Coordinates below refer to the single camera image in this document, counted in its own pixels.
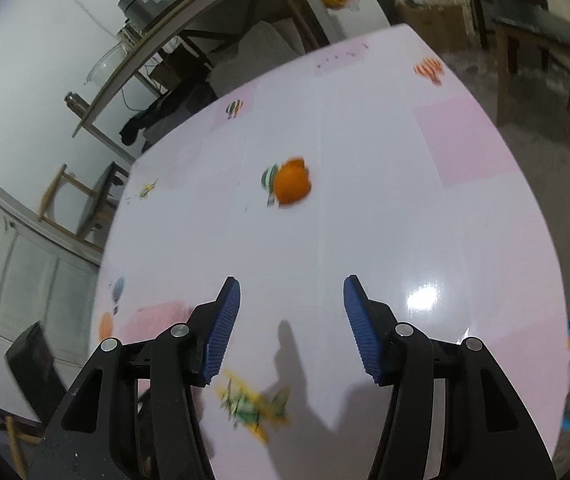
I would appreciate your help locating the wooden chair black seat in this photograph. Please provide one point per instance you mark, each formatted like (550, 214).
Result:
(516, 20)

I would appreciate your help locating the cardboard box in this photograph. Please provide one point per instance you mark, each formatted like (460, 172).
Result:
(443, 28)

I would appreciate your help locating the orange peel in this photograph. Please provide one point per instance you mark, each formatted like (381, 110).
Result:
(292, 182)

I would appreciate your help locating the white door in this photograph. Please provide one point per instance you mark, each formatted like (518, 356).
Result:
(46, 278)

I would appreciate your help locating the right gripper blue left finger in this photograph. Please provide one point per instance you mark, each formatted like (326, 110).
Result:
(220, 322)

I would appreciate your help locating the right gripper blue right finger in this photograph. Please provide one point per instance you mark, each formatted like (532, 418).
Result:
(364, 325)

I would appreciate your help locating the metal thermos bottle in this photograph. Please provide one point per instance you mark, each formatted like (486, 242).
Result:
(76, 104)

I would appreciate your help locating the pink table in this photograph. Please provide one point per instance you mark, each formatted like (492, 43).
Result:
(413, 191)

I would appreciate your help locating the wooden side table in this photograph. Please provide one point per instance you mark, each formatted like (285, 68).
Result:
(168, 27)

